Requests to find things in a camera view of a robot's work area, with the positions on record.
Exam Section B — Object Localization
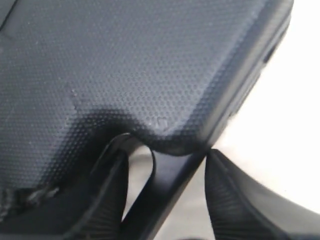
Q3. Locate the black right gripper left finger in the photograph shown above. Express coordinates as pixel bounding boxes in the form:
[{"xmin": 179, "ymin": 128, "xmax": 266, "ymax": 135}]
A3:
[{"xmin": 62, "ymin": 134, "xmax": 130, "ymax": 240}]

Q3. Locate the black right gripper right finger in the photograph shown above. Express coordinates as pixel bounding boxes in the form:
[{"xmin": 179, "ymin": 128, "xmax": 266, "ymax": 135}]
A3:
[{"xmin": 205, "ymin": 149, "xmax": 320, "ymax": 240}]

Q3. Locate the black plastic carrying case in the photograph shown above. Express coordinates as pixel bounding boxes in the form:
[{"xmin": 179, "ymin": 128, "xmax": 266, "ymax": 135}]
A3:
[{"xmin": 0, "ymin": 0, "xmax": 294, "ymax": 240}]

